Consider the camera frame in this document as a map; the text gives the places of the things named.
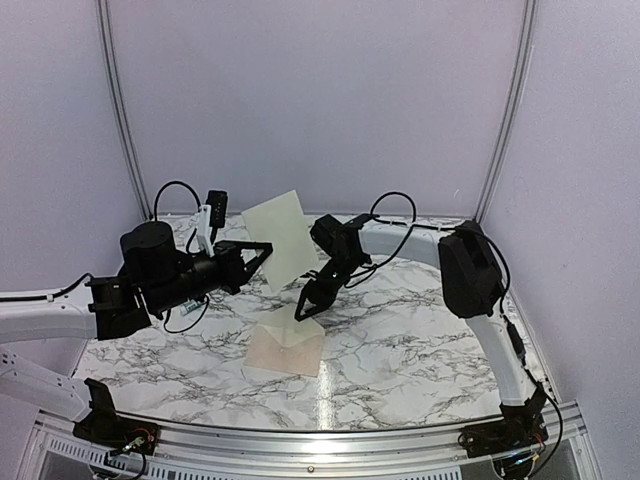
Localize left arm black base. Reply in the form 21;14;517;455
73;379;160;455

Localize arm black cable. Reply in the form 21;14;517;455
344;191;564;446
149;179;211;334

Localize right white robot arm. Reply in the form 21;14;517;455
294;214;546;448

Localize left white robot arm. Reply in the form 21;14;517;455
1;221;273;445

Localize right aluminium corner post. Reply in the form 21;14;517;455
474;0;539;223

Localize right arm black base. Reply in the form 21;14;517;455
458;387;549;458

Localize cream envelope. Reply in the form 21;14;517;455
244;304;325;377

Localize curved aluminium front rail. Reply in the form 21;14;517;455
17;403;601;479

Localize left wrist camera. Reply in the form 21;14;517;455
195;190;228;257

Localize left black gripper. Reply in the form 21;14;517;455
147;240;272;314

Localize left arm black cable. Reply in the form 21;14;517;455
149;179;211;334

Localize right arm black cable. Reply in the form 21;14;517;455
344;191;564;446

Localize green white glue stick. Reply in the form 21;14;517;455
179;297;209;316

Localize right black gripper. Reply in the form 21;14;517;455
295;253;365;321

